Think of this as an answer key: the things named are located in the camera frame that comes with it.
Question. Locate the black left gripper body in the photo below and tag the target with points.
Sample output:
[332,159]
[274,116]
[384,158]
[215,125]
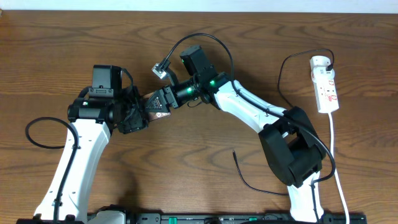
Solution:
[134,116]

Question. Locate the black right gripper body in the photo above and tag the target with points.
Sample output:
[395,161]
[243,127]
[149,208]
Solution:
[168,91]

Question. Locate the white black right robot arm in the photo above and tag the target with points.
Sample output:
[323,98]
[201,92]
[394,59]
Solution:
[291,146]

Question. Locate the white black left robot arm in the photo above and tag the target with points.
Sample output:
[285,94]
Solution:
[100,108]

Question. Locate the white USB charger adapter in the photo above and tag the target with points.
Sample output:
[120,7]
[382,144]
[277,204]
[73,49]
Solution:
[321,74]

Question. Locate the white power strip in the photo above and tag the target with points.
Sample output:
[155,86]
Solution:
[325,92]

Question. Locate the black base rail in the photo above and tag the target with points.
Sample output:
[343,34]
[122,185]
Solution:
[156,218]

